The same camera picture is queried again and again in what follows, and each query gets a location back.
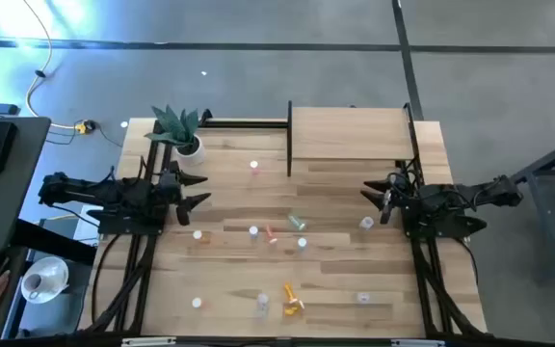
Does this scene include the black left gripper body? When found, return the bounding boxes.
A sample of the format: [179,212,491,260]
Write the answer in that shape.
[154,161,192,227]

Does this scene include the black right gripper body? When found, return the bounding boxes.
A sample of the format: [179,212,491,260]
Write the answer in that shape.
[381,172,421,226]

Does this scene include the large clear bottle knurled cap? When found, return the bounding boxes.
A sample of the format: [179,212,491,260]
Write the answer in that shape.
[255,292,271,319]

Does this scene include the wooden shelf black legs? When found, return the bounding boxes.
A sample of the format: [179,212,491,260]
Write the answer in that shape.
[286,99,416,178]

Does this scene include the potted snake plant white pot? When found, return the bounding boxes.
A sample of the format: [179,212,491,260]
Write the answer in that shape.
[143,104,207,168]

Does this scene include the yellow power plug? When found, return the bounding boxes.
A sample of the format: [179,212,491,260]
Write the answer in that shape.
[74,119,97,136]

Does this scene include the white cup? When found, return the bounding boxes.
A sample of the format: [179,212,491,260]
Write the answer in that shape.
[22,272,43,296]

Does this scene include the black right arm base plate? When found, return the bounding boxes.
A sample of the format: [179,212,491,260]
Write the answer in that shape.
[405,214,489,241]

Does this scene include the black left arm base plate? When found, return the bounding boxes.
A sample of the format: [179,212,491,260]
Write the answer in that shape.
[87,206,164,237]

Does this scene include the black aluminium rig frame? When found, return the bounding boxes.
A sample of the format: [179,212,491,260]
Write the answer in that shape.
[79,108,490,347]

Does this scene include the silver metal bracket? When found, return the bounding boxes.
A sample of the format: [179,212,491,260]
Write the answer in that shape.
[121,336,177,347]
[391,338,445,347]

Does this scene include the white floor cable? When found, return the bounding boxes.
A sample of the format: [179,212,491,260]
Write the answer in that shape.
[20,0,81,131]

